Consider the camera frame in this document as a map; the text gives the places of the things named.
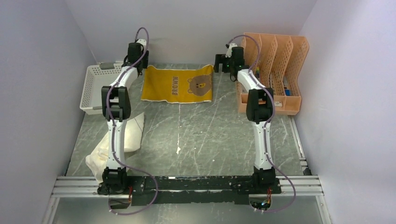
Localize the yellow brown bear towel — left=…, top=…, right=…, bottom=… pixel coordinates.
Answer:
left=141, top=64, right=214, bottom=104

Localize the cream white towel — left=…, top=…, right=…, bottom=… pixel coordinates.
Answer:
left=85, top=112, right=145, bottom=183

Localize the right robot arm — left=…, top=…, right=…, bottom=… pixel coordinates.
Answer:
left=214, top=43, right=281, bottom=194

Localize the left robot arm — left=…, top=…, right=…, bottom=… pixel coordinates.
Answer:
left=98, top=39, right=148, bottom=195

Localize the white plastic basket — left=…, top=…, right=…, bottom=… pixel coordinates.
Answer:
left=80, top=63, right=121, bottom=115

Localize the orange file organizer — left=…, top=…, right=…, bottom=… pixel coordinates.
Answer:
left=241, top=33, right=309, bottom=116

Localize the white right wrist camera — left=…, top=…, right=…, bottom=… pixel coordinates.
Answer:
left=225, top=43, right=235, bottom=58

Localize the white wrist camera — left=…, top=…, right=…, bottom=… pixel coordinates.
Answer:
left=225, top=43, right=235, bottom=58
left=135, top=39, right=147, bottom=48

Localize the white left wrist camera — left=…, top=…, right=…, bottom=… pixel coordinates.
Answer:
left=135, top=39, right=147, bottom=48

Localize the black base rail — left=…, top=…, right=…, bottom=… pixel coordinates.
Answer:
left=97, top=175, right=281, bottom=206

